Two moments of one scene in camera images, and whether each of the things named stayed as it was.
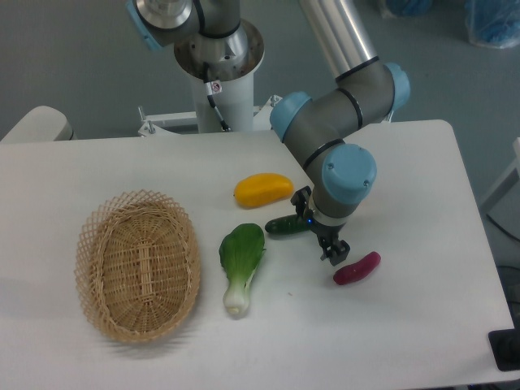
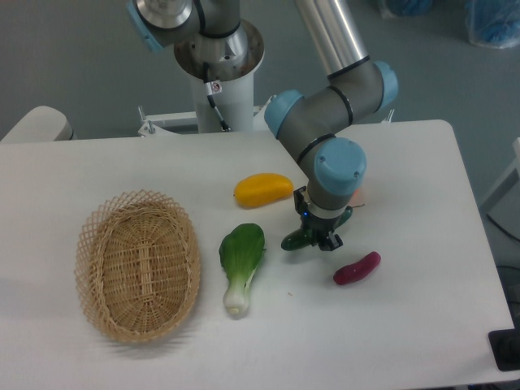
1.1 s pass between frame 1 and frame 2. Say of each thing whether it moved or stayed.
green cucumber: moved
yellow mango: stayed
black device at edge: stayed
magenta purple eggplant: stayed
